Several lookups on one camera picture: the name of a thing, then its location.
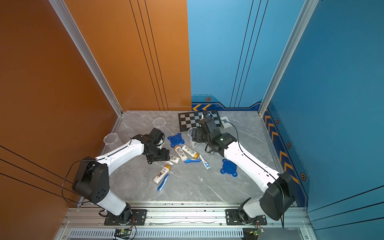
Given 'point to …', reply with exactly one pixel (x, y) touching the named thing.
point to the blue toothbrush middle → (190, 160)
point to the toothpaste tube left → (168, 162)
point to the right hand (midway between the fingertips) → (199, 131)
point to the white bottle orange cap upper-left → (180, 153)
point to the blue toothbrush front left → (162, 182)
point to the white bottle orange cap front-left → (162, 174)
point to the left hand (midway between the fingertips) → (165, 156)
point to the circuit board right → (251, 233)
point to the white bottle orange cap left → (174, 159)
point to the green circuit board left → (124, 234)
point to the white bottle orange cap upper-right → (190, 151)
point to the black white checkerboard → (190, 119)
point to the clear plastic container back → (159, 122)
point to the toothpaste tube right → (206, 164)
